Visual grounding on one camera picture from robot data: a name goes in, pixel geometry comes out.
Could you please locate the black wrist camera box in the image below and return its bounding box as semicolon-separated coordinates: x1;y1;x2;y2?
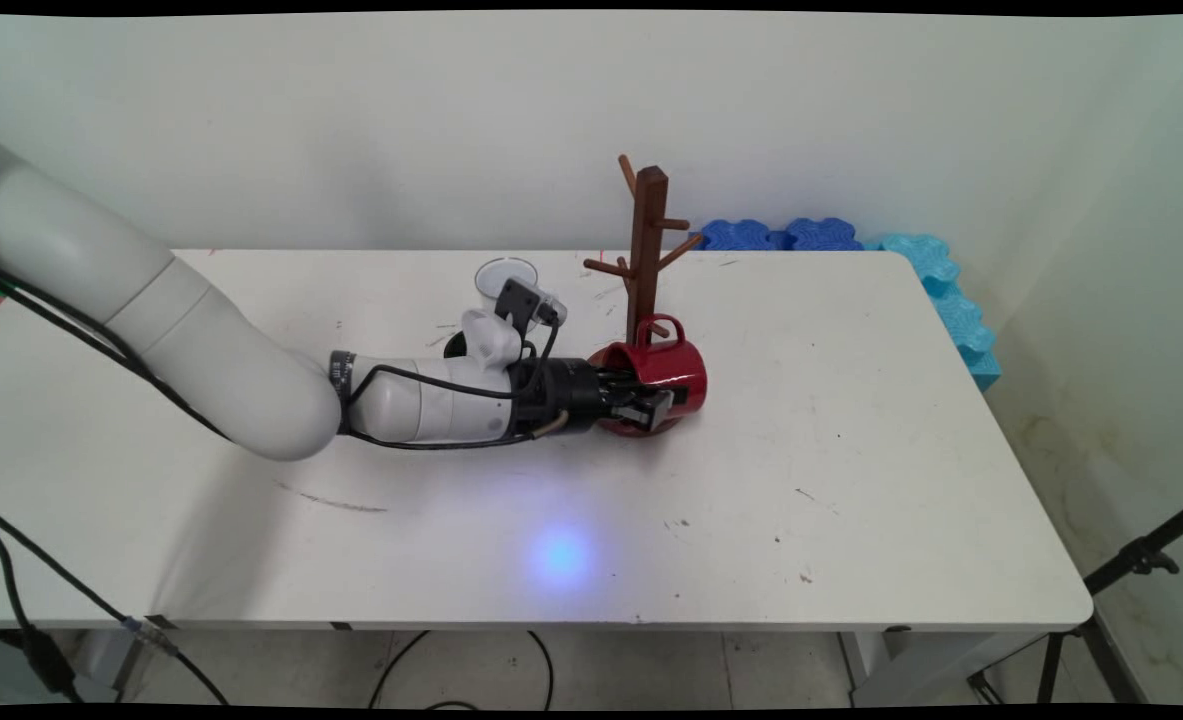
494;278;562;337

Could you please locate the black cable with plug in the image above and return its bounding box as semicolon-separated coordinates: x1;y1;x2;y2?
0;503;232;707

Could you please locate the black floor cable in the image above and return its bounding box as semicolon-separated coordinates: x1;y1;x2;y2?
368;630;556;711

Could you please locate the brown wooden mug tree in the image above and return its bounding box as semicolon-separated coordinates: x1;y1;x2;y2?
582;154;705;349

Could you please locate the grey table leg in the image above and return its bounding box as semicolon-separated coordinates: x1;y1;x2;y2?
109;630;154;703

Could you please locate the blue foam mat tile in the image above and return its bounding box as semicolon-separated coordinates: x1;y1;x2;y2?
786;217;865;252
696;219;790;252

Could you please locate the black tripod stand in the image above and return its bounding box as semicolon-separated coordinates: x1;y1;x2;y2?
969;500;1183;706

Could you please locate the cyan foam mat tile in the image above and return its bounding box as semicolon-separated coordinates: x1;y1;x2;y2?
864;234;1003;392

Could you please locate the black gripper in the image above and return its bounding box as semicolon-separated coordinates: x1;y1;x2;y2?
523;356;675;439

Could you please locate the red enamel mug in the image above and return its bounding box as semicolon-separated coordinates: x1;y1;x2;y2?
588;314;709;439

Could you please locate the white enamel mug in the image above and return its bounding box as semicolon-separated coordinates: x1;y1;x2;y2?
474;257;568;327

